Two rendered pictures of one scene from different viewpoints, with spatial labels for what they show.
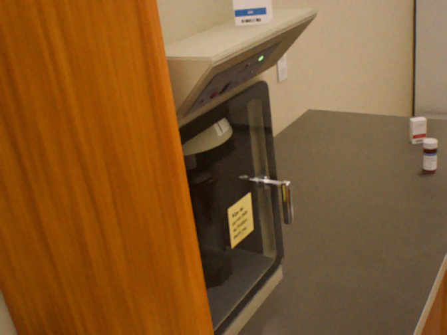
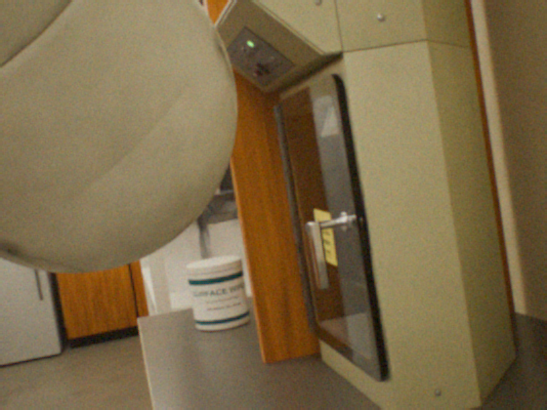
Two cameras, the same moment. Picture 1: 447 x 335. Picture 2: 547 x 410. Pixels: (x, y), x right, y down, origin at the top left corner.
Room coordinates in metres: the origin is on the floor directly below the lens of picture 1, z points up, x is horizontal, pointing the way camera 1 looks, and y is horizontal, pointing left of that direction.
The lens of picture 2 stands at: (1.42, -0.80, 1.29)
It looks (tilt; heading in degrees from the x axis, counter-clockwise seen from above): 3 degrees down; 136
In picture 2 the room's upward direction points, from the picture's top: 9 degrees counter-clockwise
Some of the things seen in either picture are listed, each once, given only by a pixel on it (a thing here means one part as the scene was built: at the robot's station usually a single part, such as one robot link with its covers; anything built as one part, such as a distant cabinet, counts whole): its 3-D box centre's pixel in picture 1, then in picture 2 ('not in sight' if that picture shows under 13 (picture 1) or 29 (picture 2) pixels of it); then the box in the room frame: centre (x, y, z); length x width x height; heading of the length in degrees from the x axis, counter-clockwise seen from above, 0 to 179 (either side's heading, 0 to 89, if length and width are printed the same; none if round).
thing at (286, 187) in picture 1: (279, 200); (330, 250); (0.89, -0.10, 1.17); 0.05 x 0.03 x 0.10; 54
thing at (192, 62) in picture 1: (242, 62); (262, 46); (0.79, -0.05, 1.46); 0.32 x 0.11 x 0.10; 145
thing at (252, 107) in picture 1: (235, 213); (323, 224); (0.82, -0.01, 1.19); 0.30 x 0.01 x 0.40; 144
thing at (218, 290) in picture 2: not in sight; (218, 292); (0.28, 0.25, 1.02); 0.13 x 0.13 x 0.15
